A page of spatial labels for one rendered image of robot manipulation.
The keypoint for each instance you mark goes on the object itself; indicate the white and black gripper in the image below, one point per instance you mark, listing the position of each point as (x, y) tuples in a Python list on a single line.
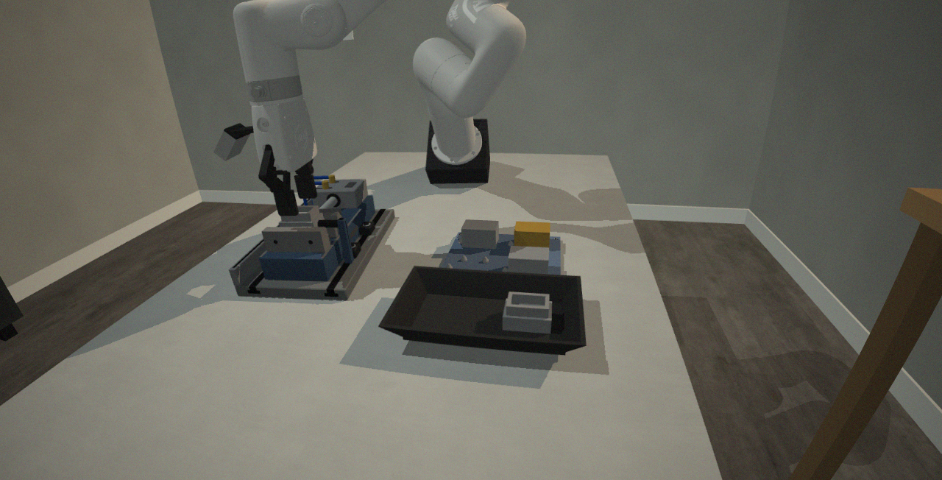
[(284, 137)]

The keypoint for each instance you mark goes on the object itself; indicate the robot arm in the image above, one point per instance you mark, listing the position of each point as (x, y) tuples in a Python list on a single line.
[(269, 31)]

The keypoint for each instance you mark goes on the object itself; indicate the brass-yellow rectangular block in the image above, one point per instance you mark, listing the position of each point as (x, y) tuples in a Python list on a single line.
[(532, 234)]

